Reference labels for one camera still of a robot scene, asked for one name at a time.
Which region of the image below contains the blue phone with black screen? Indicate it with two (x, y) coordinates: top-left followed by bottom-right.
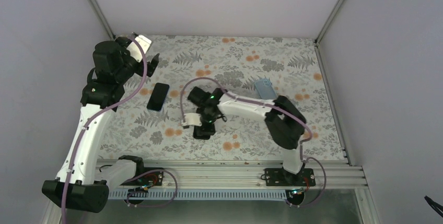
(146, 82), (170, 111)

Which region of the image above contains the light blue phone case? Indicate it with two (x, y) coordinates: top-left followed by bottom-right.
(254, 78), (277, 100)

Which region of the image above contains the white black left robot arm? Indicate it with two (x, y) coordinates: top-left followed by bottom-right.
(42, 34), (159, 213)

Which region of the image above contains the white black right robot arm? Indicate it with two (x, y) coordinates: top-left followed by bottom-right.
(181, 87), (307, 186)

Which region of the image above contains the floral patterned table mat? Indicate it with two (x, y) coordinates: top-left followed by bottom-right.
(99, 36), (344, 161)

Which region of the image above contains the black object at corner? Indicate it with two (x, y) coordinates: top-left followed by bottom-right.
(424, 195), (443, 217)

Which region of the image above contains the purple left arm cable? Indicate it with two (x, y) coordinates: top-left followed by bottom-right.
(60, 36), (179, 224)

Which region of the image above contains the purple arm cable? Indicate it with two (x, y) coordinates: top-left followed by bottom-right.
(60, 36), (179, 224)
(179, 77), (328, 208)

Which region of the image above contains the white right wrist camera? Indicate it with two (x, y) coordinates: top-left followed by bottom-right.
(181, 113), (202, 128)

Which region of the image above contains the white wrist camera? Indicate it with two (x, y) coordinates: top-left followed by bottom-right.
(181, 113), (202, 128)
(126, 33), (153, 63)

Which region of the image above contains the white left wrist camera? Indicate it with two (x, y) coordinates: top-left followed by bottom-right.
(126, 33), (153, 63)

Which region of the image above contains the aluminium mounting rail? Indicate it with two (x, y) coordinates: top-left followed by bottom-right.
(95, 161), (368, 190)

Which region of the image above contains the aluminium frame post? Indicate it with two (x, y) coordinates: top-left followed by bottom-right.
(88, 0), (115, 39)
(314, 0), (346, 47)

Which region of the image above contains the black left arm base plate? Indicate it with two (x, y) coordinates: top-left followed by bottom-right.
(121, 167), (164, 187)

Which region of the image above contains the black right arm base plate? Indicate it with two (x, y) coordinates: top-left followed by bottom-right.
(260, 168), (316, 187)

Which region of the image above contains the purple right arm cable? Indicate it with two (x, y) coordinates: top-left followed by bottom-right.
(179, 77), (328, 208)

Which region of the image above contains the slotted grey cable duct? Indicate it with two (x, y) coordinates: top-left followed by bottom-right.
(107, 189), (295, 202)

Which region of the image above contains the right aluminium frame post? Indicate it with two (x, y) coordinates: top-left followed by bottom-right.
(314, 0), (346, 47)

